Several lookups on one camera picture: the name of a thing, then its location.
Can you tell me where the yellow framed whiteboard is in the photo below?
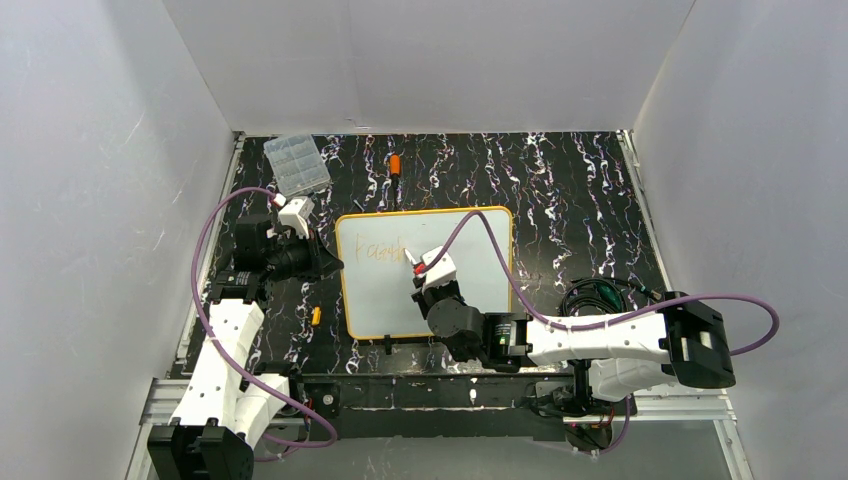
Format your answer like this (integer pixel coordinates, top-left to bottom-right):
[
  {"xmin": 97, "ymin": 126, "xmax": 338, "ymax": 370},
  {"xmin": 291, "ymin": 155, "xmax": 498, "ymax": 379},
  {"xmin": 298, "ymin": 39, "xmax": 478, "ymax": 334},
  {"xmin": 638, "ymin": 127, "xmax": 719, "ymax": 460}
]
[{"xmin": 335, "ymin": 206, "xmax": 513, "ymax": 340}]

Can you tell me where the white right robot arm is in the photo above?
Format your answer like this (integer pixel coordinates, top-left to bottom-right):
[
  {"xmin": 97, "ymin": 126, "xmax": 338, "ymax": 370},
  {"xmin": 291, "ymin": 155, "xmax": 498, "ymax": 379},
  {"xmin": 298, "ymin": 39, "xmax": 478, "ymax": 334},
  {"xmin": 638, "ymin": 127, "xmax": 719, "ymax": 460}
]
[{"xmin": 411, "ymin": 281, "xmax": 736, "ymax": 403}]

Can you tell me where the orange handled screwdriver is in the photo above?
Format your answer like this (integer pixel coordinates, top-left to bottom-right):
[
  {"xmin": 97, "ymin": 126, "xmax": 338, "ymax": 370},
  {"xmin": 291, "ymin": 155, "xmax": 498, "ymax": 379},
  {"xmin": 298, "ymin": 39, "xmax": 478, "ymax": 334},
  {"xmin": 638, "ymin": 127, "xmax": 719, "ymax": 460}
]
[{"xmin": 389, "ymin": 154, "xmax": 401, "ymax": 212}]

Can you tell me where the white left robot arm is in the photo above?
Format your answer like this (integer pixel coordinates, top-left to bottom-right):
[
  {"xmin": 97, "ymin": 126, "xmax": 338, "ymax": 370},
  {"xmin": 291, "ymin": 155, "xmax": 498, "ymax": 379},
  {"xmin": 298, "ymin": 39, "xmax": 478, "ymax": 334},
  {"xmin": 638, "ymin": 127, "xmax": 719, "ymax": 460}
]
[{"xmin": 147, "ymin": 213, "xmax": 343, "ymax": 479}]

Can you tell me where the white orange marker pen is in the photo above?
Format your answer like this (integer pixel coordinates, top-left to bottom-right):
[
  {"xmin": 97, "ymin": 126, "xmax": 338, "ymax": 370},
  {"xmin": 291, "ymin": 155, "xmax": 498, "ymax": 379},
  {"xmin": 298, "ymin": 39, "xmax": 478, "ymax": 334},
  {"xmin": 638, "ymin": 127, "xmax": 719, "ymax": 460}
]
[{"xmin": 404, "ymin": 249, "xmax": 420, "ymax": 267}]

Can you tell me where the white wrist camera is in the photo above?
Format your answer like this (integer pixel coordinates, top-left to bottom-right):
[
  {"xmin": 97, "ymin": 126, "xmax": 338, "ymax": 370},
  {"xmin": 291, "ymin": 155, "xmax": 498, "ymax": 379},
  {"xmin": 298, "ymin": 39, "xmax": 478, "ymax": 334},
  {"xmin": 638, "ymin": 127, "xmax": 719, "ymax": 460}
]
[
  {"xmin": 413, "ymin": 247, "xmax": 457, "ymax": 291},
  {"xmin": 271, "ymin": 193, "xmax": 315, "ymax": 239}
]

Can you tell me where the aluminium frame rail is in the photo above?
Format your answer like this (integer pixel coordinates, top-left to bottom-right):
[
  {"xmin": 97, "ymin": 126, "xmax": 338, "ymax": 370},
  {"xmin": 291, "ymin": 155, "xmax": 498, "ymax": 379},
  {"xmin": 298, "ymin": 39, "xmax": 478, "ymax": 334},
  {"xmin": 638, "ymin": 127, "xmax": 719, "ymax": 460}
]
[{"xmin": 135, "ymin": 374, "xmax": 740, "ymax": 480}]

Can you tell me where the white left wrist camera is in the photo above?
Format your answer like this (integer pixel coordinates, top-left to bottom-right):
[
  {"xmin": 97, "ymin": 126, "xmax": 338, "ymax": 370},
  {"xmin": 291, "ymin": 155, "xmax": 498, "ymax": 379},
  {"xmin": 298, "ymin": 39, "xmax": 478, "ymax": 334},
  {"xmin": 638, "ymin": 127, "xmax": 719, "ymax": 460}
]
[{"xmin": 271, "ymin": 193, "xmax": 315, "ymax": 239}]

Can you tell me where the clear plastic organizer box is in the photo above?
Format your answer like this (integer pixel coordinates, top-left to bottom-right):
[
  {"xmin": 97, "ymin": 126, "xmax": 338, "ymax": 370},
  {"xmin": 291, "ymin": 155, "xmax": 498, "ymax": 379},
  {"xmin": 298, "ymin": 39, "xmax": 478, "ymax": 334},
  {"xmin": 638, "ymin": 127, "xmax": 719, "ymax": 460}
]
[{"xmin": 263, "ymin": 134, "xmax": 331, "ymax": 197}]

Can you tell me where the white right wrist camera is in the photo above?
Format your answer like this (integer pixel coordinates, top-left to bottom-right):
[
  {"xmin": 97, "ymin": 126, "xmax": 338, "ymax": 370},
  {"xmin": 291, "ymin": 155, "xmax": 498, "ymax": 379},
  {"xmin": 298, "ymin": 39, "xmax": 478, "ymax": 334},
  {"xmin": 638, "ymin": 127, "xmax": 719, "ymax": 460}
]
[{"xmin": 413, "ymin": 247, "xmax": 457, "ymax": 291}]

